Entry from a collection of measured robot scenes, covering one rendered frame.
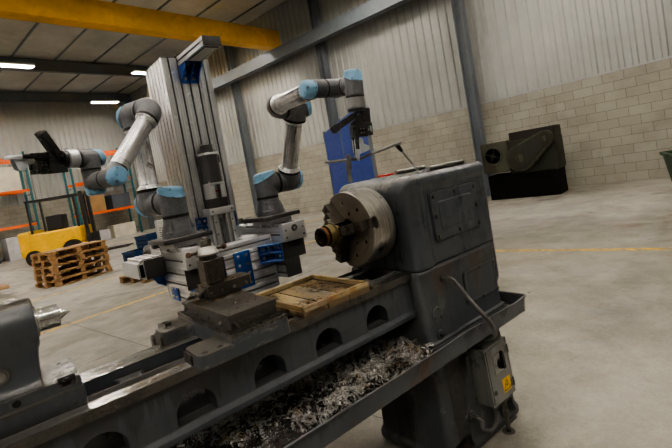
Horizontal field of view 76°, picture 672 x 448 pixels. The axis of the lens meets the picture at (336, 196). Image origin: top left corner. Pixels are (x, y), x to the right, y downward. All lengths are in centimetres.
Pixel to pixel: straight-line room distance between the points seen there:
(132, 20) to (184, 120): 1105
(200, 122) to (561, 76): 1013
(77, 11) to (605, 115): 1246
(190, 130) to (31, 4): 1036
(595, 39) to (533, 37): 133
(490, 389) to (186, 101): 197
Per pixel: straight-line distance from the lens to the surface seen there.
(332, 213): 179
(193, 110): 236
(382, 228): 171
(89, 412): 130
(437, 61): 1286
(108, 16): 1307
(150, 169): 218
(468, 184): 207
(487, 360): 212
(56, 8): 1267
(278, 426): 160
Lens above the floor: 132
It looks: 3 degrees down
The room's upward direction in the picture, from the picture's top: 10 degrees counter-clockwise
